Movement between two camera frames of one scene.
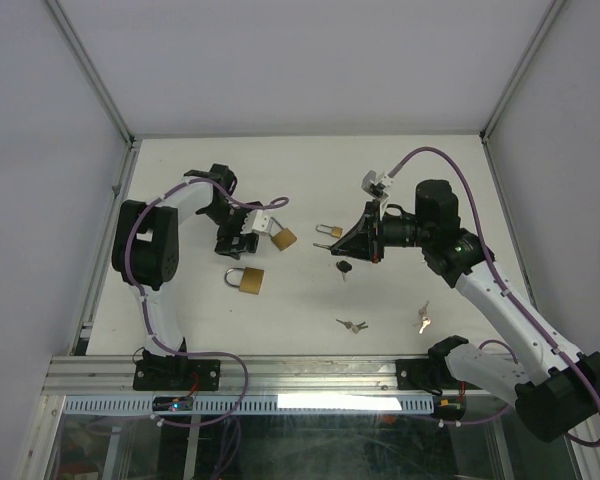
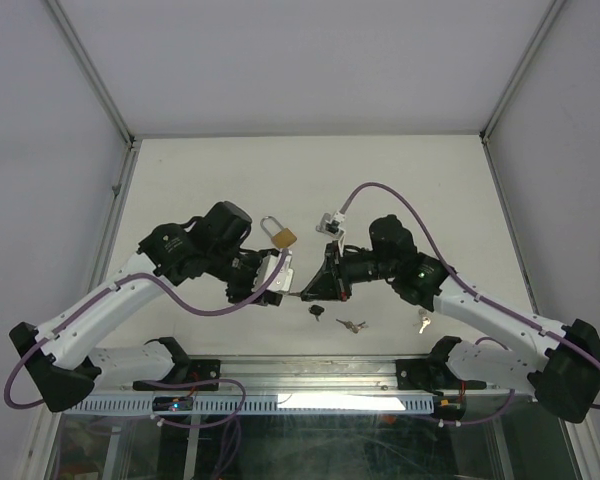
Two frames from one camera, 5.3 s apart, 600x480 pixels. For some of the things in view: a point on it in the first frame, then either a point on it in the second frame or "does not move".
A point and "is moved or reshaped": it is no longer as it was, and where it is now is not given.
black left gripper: (226, 239) -> (239, 294)
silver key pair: (425, 320) does not move
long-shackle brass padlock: (284, 238) does not move
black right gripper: (361, 242) -> (331, 282)
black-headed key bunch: (342, 265) is moved or reshaped
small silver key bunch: (354, 328) does not move
